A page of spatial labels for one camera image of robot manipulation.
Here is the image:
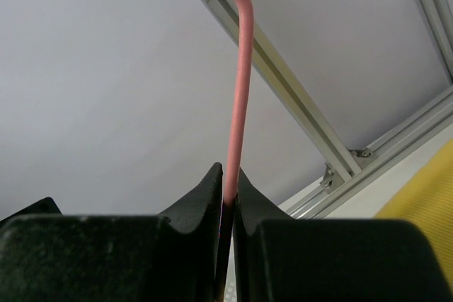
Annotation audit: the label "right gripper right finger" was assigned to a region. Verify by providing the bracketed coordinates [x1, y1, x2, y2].
[234, 173, 452, 301]

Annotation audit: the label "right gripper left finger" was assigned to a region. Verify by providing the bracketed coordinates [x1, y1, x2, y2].
[1, 163, 222, 301]

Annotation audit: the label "yellow trousers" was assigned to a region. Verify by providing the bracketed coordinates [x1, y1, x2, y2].
[374, 141, 452, 286]

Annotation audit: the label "pink hanger of yellow trousers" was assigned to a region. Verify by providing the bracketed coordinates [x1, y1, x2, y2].
[223, 0, 255, 207]

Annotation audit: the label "aluminium frame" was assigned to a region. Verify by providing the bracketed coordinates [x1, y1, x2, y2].
[201, 0, 452, 218]

